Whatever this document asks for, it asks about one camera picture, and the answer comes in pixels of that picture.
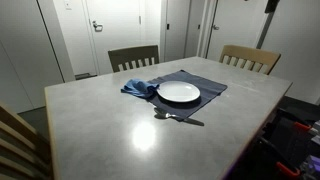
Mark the blue microfibre towel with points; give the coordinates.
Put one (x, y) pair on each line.
(138, 87)

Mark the white round plate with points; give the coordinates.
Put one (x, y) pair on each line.
(178, 90)

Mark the metal spoon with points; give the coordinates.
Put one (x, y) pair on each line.
(161, 114)

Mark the wooden slat-back chair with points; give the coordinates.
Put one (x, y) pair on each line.
(133, 53)
(20, 140)
(250, 52)

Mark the white wall switch plate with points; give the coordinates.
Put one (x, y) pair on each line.
(68, 4)

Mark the dark blue placemat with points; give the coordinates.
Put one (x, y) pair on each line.
(210, 88)

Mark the black door latch plate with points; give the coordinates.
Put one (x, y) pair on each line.
(198, 26)
(167, 26)

